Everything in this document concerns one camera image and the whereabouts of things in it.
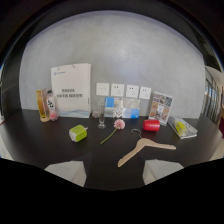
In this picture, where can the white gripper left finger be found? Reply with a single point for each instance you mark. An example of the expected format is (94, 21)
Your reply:
(71, 171)

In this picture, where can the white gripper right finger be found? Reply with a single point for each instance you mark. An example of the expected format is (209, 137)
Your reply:
(156, 170)

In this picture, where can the clear bamboo juice bottle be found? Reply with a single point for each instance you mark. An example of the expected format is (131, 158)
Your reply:
(51, 105)

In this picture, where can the wooden clothes hanger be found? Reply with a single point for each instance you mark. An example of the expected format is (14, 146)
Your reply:
(143, 146)

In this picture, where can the green white power cube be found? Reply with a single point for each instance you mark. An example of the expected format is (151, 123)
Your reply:
(78, 133)

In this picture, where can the red cylindrical can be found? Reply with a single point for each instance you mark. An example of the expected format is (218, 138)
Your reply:
(151, 125)

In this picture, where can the clear packet with yellow item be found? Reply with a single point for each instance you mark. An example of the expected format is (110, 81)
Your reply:
(182, 127)

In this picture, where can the pink flower with green stem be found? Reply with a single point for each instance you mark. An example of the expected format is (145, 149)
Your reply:
(116, 126)

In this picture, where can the colourful standing brochure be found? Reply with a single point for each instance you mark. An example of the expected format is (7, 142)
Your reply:
(161, 108)

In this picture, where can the tall clear glass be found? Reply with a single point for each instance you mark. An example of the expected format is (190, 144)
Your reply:
(101, 115)

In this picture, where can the clear plastic packet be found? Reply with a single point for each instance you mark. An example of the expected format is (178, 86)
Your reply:
(131, 106)

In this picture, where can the white paper shopping bag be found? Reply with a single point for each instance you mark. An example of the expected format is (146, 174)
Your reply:
(71, 89)

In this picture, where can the white wall socket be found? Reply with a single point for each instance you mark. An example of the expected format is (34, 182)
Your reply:
(145, 92)
(117, 90)
(102, 89)
(132, 91)

